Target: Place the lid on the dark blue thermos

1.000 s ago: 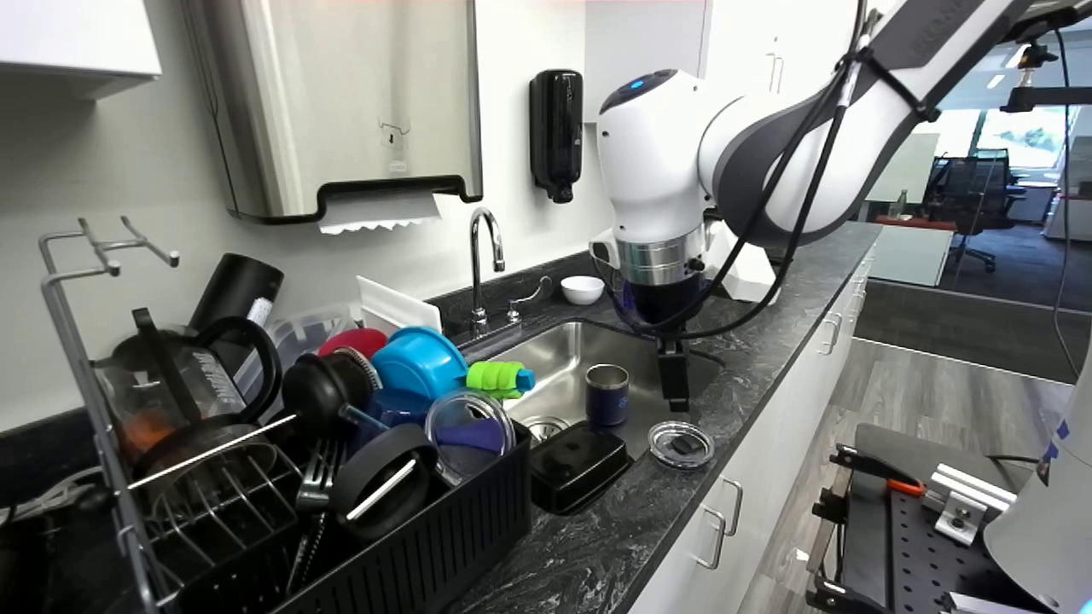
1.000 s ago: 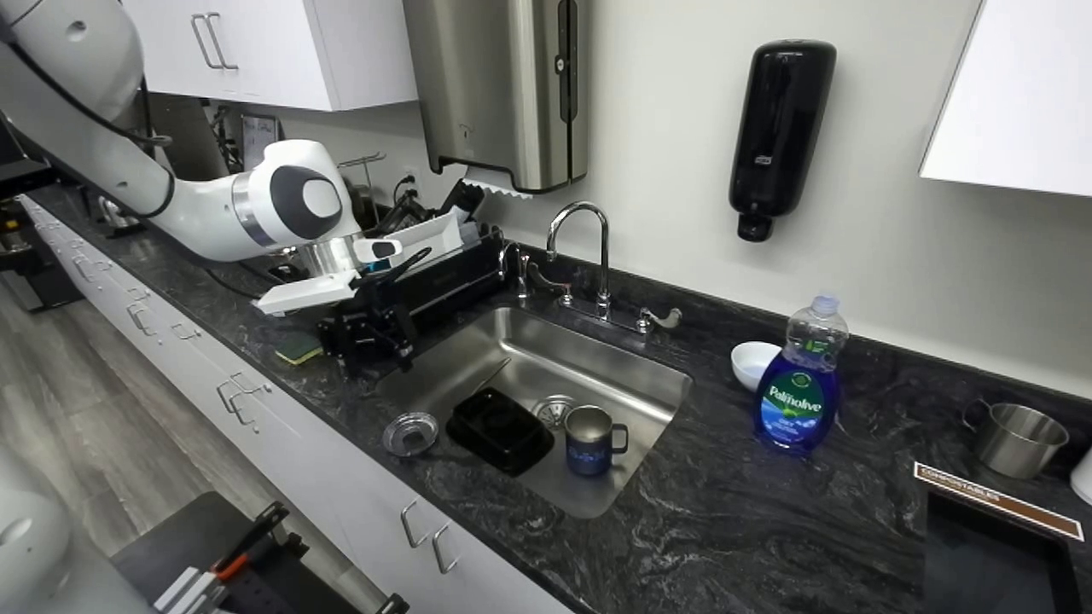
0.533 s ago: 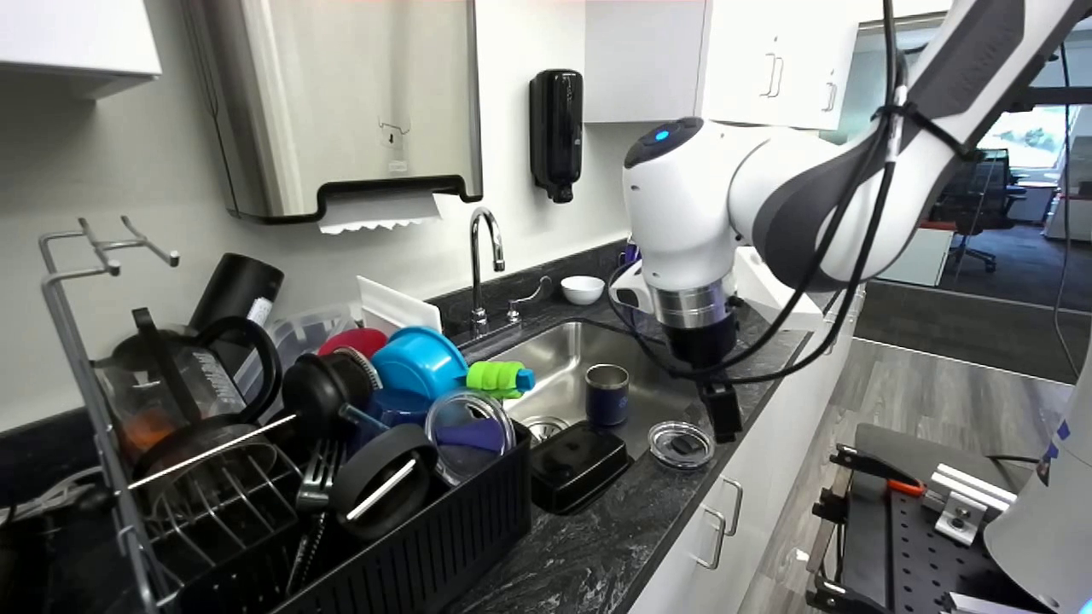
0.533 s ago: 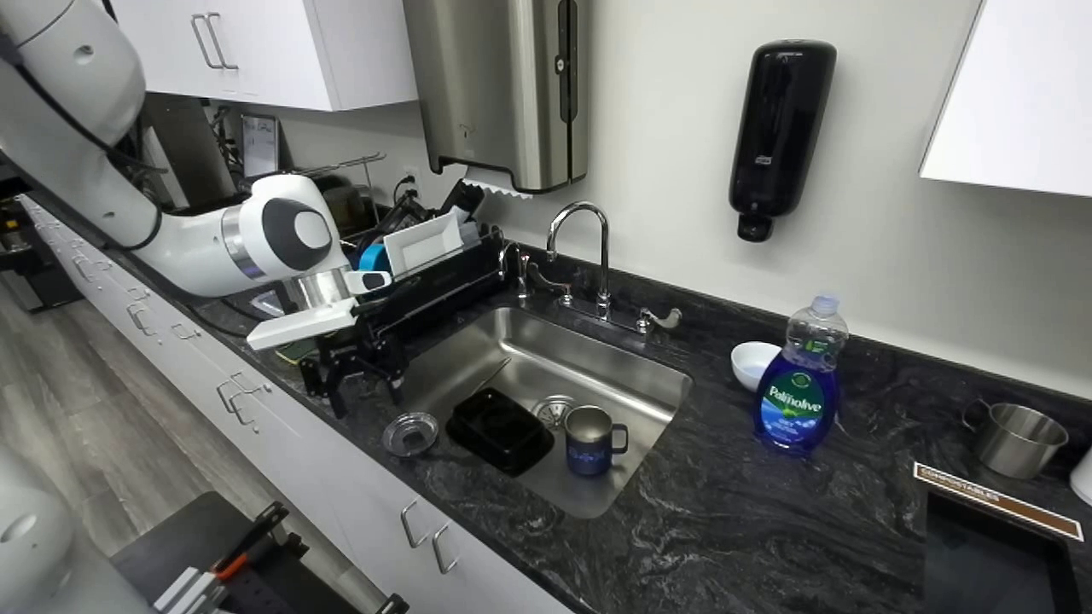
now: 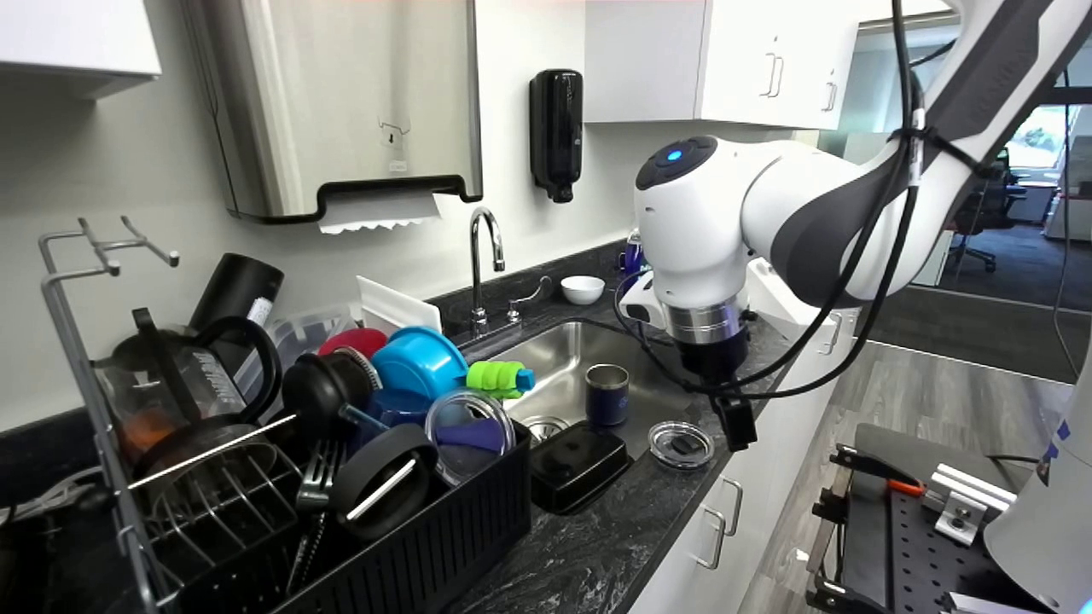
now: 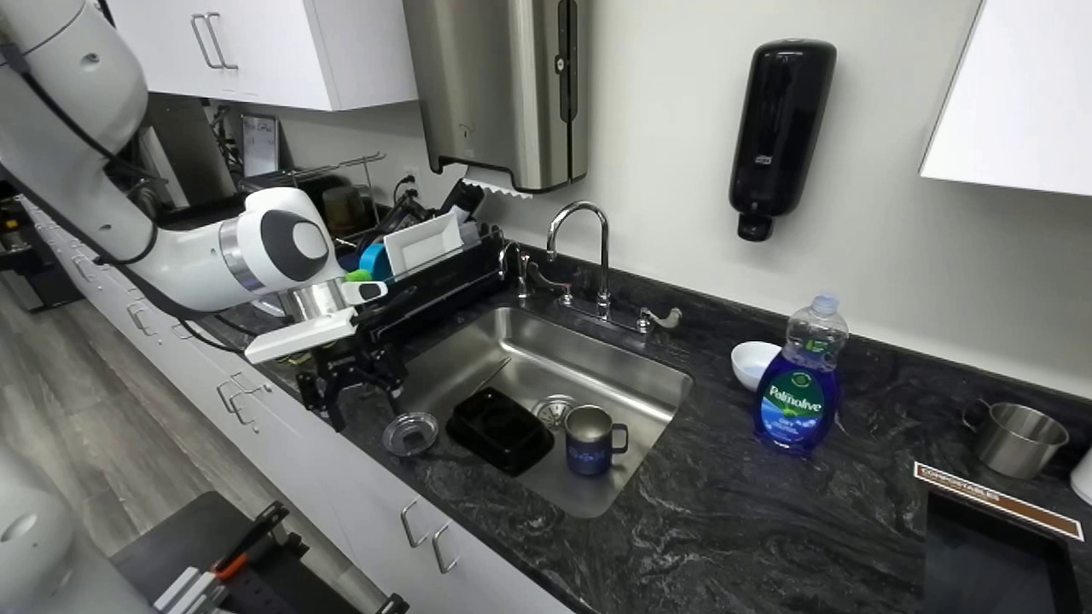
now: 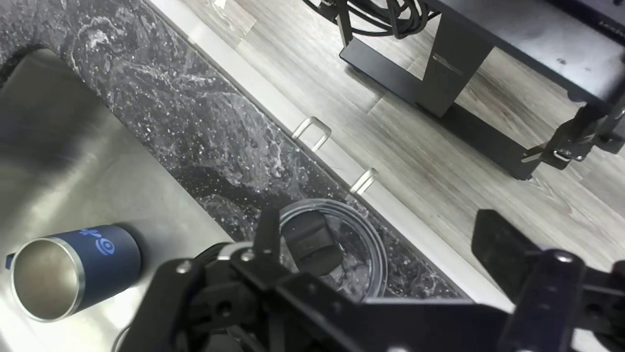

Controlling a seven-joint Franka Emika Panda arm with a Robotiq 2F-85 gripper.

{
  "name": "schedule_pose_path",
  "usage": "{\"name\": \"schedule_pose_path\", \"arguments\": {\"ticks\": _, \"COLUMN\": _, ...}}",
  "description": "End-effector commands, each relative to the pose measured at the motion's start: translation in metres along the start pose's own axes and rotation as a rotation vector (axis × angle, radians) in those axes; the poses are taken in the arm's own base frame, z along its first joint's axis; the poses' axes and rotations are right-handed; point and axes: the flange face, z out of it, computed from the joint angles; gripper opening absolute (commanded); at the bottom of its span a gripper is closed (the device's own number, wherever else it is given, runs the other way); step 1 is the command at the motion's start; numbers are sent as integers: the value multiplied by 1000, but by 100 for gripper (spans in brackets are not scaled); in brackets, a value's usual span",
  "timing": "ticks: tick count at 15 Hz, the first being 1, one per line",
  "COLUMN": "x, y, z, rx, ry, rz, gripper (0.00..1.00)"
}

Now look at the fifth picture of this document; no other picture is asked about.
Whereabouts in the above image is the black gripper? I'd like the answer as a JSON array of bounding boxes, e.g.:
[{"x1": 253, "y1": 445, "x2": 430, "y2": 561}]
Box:
[{"x1": 678, "y1": 335, "x2": 756, "y2": 393}]

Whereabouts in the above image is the clear lid black slider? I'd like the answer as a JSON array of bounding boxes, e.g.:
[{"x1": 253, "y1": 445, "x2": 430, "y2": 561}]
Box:
[{"x1": 646, "y1": 418, "x2": 718, "y2": 472}]

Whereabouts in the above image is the dark blue steel thermos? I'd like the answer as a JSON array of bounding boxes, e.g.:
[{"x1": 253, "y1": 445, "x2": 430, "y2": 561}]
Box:
[{"x1": 584, "y1": 358, "x2": 634, "y2": 433}]

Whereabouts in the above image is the clear lid purple slider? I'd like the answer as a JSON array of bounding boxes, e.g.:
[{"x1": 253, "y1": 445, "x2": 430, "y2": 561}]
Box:
[{"x1": 419, "y1": 390, "x2": 519, "y2": 492}]

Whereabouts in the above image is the black round lid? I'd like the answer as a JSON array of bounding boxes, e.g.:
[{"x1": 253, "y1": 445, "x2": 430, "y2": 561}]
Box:
[{"x1": 329, "y1": 418, "x2": 444, "y2": 542}]

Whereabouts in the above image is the white base cabinet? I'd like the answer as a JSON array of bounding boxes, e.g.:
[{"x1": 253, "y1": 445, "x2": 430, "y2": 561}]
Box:
[{"x1": 627, "y1": 252, "x2": 881, "y2": 614}]

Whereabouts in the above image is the small white bowl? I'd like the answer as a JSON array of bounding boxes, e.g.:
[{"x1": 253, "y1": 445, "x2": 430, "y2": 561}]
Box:
[{"x1": 558, "y1": 272, "x2": 611, "y2": 312}]

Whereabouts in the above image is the stainless steel sink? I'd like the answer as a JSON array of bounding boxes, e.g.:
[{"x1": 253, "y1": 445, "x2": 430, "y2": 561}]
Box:
[{"x1": 476, "y1": 316, "x2": 731, "y2": 457}]

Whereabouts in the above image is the black plastic food container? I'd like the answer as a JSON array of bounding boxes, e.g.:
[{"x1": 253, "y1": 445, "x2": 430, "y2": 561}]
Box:
[{"x1": 526, "y1": 418, "x2": 634, "y2": 520}]

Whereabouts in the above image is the chrome faucet side lever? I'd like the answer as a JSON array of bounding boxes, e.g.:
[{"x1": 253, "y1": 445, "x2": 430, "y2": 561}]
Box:
[{"x1": 504, "y1": 272, "x2": 563, "y2": 332}]

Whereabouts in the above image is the chrome sink faucet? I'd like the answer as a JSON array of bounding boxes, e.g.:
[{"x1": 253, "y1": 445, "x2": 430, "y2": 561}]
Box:
[{"x1": 453, "y1": 205, "x2": 528, "y2": 358}]

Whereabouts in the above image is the black breadboard table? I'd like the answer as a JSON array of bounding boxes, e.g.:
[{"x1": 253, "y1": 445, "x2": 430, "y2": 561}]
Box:
[{"x1": 800, "y1": 418, "x2": 1039, "y2": 614}]

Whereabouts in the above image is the blue bowl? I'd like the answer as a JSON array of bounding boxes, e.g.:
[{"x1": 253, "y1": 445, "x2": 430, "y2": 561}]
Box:
[{"x1": 370, "y1": 323, "x2": 470, "y2": 411}]

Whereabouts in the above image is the black office chair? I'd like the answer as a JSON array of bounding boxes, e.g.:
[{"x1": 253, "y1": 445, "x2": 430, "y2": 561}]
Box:
[{"x1": 940, "y1": 150, "x2": 1033, "y2": 280}]

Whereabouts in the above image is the white cutting board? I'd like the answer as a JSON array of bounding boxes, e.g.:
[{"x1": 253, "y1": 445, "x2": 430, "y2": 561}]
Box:
[{"x1": 356, "y1": 272, "x2": 446, "y2": 342}]

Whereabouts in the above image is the black ribbed dish rack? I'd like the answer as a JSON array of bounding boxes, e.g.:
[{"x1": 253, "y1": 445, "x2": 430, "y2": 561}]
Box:
[{"x1": 169, "y1": 412, "x2": 538, "y2": 614}]

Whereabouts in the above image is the white paper towel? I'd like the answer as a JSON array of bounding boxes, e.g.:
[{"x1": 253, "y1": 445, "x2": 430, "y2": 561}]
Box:
[{"x1": 317, "y1": 188, "x2": 479, "y2": 239}]

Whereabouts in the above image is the red bowl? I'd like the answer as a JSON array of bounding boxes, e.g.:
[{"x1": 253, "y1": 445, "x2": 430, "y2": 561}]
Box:
[{"x1": 315, "y1": 323, "x2": 394, "y2": 362}]

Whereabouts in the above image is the black ladle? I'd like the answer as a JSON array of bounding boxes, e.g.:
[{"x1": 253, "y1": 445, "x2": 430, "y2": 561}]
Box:
[{"x1": 278, "y1": 343, "x2": 387, "y2": 428}]

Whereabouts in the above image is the clear plastic container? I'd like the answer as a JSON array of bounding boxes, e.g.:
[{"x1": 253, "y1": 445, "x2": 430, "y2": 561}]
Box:
[{"x1": 264, "y1": 300, "x2": 370, "y2": 367}]

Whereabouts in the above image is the black spatula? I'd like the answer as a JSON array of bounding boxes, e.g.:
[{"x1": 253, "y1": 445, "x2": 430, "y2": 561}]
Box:
[{"x1": 284, "y1": 429, "x2": 356, "y2": 602}]

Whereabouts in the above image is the steel paper towel dispenser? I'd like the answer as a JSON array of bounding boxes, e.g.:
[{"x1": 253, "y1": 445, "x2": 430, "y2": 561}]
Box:
[{"x1": 186, "y1": 0, "x2": 488, "y2": 235}]

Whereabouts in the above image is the black tumbler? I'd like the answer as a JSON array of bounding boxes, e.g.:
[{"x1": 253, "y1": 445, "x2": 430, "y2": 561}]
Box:
[{"x1": 186, "y1": 249, "x2": 286, "y2": 337}]

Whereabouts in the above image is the glass coffee pot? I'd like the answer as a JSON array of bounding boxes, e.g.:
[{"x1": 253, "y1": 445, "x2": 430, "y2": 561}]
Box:
[{"x1": 94, "y1": 304, "x2": 286, "y2": 472}]

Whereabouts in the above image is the black cable connector block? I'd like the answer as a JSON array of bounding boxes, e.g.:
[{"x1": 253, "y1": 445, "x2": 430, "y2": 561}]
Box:
[{"x1": 714, "y1": 386, "x2": 761, "y2": 455}]

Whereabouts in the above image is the steel base cabinet handle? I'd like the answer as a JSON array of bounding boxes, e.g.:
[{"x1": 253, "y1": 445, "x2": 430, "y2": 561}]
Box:
[
  {"x1": 718, "y1": 475, "x2": 751, "y2": 539},
  {"x1": 691, "y1": 504, "x2": 731, "y2": 572}
]

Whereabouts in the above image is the black wall soap dispenser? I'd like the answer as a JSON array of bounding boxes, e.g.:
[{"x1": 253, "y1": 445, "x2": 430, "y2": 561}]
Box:
[{"x1": 526, "y1": 66, "x2": 586, "y2": 205}]

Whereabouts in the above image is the aluminium bracket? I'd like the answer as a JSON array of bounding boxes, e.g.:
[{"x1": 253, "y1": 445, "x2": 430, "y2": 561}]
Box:
[{"x1": 929, "y1": 461, "x2": 1021, "y2": 548}]

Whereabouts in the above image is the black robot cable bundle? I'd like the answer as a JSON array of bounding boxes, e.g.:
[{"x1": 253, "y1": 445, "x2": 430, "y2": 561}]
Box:
[{"x1": 609, "y1": 0, "x2": 993, "y2": 412}]

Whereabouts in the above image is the metal wire drying rack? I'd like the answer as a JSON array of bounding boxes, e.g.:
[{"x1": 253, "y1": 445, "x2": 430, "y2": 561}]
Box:
[{"x1": 36, "y1": 213, "x2": 305, "y2": 614}]

